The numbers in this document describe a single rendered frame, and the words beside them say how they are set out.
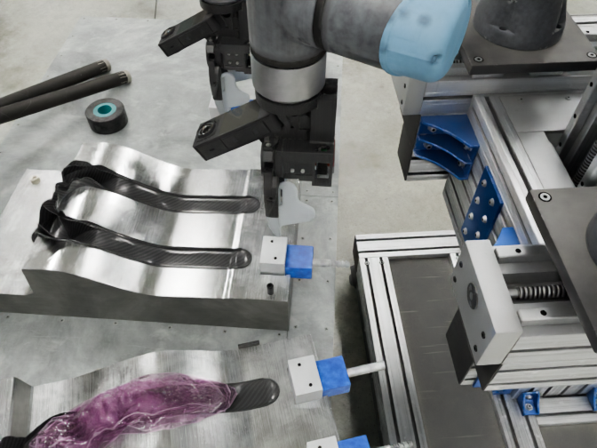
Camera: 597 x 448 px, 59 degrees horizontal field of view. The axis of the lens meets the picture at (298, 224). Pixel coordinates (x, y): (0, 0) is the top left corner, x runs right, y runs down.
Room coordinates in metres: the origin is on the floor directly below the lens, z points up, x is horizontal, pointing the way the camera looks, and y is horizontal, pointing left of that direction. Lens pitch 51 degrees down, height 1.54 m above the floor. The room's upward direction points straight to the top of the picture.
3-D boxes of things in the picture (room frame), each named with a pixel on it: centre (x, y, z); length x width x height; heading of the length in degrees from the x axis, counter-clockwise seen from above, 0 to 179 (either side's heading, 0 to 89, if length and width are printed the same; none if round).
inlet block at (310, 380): (0.29, -0.05, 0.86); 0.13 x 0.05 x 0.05; 103
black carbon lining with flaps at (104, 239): (0.52, 0.24, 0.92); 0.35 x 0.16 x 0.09; 86
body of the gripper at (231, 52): (0.75, 0.10, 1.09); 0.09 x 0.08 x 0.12; 86
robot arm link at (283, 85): (0.46, 0.01, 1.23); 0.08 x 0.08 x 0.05
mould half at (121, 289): (0.53, 0.26, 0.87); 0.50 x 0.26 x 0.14; 86
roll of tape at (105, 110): (0.88, 0.41, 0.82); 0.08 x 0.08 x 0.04
